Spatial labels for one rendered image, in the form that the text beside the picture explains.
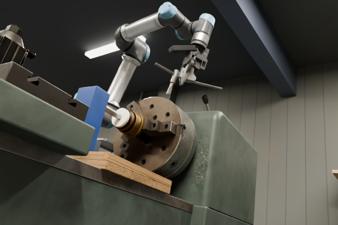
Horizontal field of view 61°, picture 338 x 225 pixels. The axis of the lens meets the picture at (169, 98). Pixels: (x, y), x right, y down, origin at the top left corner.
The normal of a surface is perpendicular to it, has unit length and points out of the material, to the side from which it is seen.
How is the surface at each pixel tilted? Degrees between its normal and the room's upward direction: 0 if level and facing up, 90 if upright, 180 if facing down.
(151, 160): 90
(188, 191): 90
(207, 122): 90
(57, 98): 90
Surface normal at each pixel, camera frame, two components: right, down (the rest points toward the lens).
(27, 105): 0.84, -0.07
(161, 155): -0.50, -0.44
